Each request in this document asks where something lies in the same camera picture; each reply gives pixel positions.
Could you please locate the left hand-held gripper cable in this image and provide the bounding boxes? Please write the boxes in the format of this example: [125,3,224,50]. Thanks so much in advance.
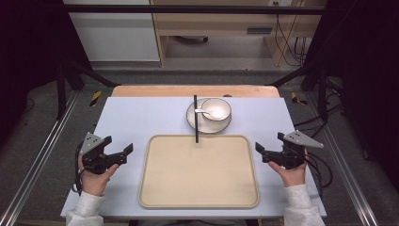
[72,141,87,195]

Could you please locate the right hand-held gripper cable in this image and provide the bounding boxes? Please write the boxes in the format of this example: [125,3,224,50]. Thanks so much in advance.
[304,150,334,189]

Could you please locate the person's right hand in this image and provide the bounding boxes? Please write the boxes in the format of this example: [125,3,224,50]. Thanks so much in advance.
[267,149,311,188]

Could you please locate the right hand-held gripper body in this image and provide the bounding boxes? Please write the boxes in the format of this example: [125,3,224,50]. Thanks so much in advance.
[280,129,325,170]

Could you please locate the black horizontal frame bar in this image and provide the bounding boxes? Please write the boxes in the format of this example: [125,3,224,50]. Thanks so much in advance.
[61,4,327,16]

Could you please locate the black metal frame stand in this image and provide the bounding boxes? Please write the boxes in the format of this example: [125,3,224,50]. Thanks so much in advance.
[56,57,121,121]
[268,60,330,124]

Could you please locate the beige rectangular tray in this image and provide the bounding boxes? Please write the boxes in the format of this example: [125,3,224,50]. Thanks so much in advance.
[137,134,261,210]

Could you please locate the white plate with dark rim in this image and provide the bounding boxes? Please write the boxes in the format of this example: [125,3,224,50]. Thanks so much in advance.
[185,97,233,135]

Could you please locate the hanging black cables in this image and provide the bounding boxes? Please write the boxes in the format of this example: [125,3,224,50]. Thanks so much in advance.
[274,1,310,68]

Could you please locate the white cabinet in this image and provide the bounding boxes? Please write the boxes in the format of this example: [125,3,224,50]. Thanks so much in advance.
[63,0,161,62]

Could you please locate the white bowl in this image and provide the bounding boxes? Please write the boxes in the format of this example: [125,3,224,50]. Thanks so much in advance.
[200,97,232,122]

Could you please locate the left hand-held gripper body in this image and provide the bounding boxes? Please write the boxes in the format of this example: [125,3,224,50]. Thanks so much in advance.
[78,131,111,175]

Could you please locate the hand-held gripper cable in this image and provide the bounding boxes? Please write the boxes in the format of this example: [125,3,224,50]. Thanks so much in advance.
[304,150,334,189]
[72,141,87,195]

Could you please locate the black curtain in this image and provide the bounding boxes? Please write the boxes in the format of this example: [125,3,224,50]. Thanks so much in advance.
[303,0,399,185]
[0,0,92,145]

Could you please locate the person's left hand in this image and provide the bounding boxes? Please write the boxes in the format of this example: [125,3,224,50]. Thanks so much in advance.
[77,155,120,197]

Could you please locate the aluminium floor rail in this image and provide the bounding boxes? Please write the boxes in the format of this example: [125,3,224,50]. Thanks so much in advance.
[0,89,80,226]
[304,93,381,226]

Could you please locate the black chopsticks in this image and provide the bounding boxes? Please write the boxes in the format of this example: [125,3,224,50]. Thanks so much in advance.
[193,94,200,144]

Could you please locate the white ceramic spoon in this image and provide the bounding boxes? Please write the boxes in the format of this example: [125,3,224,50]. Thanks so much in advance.
[194,107,225,121]

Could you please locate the yellow and black tape marker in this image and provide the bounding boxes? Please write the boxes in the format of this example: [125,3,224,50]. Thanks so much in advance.
[290,91,309,106]
[89,90,104,107]

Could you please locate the black floor cables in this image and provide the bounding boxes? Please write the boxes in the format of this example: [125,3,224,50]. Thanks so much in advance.
[294,78,344,139]

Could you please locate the light wooden desk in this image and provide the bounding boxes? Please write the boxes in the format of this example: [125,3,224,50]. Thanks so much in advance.
[150,0,327,68]

